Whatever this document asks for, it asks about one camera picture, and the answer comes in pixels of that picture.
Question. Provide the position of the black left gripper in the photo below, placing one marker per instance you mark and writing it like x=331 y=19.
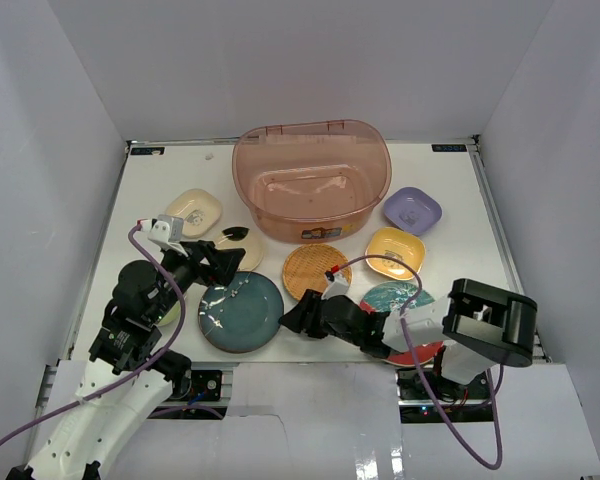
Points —
x=206 y=258

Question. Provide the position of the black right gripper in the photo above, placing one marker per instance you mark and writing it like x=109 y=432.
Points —
x=299 y=319

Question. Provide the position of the dark teal round plate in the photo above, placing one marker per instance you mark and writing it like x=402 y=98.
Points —
x=243 y=316

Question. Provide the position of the red and teal plate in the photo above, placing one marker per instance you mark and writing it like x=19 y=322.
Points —
x=388 y=296

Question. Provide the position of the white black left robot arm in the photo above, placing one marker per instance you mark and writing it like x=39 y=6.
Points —
x=127 y=375

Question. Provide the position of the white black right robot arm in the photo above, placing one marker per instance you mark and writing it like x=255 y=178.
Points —
x=484 y=326

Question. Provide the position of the pink translucent plastic bin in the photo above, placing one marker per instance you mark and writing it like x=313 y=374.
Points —
x=311 y=182

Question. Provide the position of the cream round plate black mark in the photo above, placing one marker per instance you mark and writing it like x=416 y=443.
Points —
x=240 y=237

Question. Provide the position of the round woven bamboo plate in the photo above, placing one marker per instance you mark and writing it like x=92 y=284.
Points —
x=305 y=268

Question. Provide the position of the cream square dish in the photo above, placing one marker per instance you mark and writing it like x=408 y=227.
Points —
x=198 y=209

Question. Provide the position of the light green dish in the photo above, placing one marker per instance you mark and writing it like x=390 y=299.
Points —
x=173 y=313

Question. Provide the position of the yellow square dish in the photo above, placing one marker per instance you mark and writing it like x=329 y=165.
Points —
x=392 y=243

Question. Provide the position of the purple square dish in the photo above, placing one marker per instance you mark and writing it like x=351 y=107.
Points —
x=412 y=210

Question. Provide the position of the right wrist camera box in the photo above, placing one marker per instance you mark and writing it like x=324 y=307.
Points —
x=337 y=283

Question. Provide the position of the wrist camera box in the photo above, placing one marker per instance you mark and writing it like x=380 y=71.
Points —
x=337 y=283
x=165 y=231

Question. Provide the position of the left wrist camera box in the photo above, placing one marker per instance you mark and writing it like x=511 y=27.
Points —
x=165 y=231

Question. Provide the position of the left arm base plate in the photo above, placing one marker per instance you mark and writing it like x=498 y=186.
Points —
x=201 y=385

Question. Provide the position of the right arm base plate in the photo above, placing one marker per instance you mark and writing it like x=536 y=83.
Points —
x=411 y=388

